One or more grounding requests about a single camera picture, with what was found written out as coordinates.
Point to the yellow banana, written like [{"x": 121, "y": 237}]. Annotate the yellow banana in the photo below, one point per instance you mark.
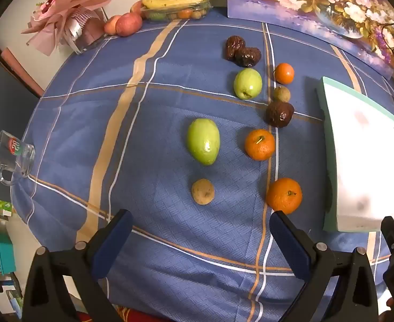
[{"x": 173, "y": 2}]

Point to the white tray with green rim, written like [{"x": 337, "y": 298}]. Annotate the white tray with green rim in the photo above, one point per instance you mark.
[{"x": 361, "y": 161}]

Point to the small orange mandarin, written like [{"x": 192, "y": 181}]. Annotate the small orange mandarin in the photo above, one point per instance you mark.
[{"x": 284, "y": 73}]

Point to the clear glass mug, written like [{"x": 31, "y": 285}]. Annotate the clear glass mug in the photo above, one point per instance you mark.
[{"x": 15, "y": 154}]

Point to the floral painting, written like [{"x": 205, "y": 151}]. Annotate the floral painting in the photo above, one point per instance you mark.
[{"x": 300, "y": 0}]

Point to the red patterned cloth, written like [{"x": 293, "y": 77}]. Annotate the red patterned cloth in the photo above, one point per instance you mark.
[{"x": 133, "y": 315}]

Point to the red apple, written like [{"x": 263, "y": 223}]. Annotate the red apple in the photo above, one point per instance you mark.
[
  {"x": 137, "y": 7},
  {"x": 128, "y": 24}
]

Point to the clear plastic fruit container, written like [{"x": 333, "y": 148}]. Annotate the clear plastic fruit container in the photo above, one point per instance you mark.
[{"x": 183, "y": 13}]

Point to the orange mandarin with stem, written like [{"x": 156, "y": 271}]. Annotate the orange mandarin with stem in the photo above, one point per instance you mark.
[{"x": 260, "y": 145}]

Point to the pink flower bouquet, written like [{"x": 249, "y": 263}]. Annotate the pink flower bouquet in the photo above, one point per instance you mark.
[{"x": 66, "y": 10}]

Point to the round green apple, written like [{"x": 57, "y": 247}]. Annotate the round green apple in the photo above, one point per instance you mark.
[{"x": 248, "y": 84}]

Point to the green lime fruit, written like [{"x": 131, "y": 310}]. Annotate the green lime fruit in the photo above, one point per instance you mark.
[{"x": 203, "y": 142}]

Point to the small olive round fruit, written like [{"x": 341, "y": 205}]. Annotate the small olive round fruit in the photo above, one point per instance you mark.
[{"x": 281, "y": 94}]

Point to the large orange mandarin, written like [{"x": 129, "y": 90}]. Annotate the large orange mandarin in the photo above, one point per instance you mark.
[{"x": 284, "y": 196}]

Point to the peach fruit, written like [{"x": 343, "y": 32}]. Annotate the peach fruit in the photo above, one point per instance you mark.
[{"x": 110, "y": 26}]

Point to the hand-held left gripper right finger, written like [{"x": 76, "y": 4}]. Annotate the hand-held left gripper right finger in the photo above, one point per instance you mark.
[{"x": 289, "y": 245}]

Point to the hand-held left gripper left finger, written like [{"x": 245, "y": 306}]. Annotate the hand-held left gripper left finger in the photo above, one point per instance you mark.
[{"x": 114, "y": 238}]

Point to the small tan round fruit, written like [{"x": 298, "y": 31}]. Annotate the small tan round fruit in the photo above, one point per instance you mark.
[{"x": 203, "y": 192}]

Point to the dark brown avocado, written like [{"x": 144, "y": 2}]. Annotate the dark brown avocado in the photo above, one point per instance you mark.
[
  {"x": 280, "y": 114},
  {"x": 249, "y": 57},
  {"x": 233, "y": 47}
]

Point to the blue plaid tablecloth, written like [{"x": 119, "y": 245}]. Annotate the blue plaid tablecloth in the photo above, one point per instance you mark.
[{"x": 150, "y": 107}]

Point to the teal storage box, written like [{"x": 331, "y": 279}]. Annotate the teal storage box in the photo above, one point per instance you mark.
[{"x": 5, "y": 253}]

